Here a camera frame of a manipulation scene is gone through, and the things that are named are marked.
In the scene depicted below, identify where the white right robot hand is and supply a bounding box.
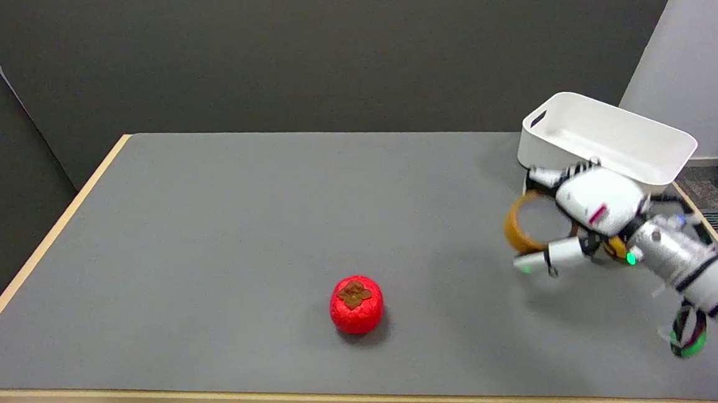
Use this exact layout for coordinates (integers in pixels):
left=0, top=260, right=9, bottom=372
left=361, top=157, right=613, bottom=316
left=508, top=154, right=657, bottom=280

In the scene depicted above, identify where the yellow tape roll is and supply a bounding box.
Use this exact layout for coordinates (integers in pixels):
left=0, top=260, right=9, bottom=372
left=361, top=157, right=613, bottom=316
left=501, top=185, right=629, bottom=269

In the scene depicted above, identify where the white plastic box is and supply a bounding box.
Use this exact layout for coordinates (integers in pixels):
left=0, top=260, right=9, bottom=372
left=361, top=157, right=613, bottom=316
left=513, top=84, right=701, bottom=203

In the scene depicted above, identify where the red persimmon toy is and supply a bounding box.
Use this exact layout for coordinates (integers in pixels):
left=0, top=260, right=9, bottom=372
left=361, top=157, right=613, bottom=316
left=328, top=274, right=386, bottom=337

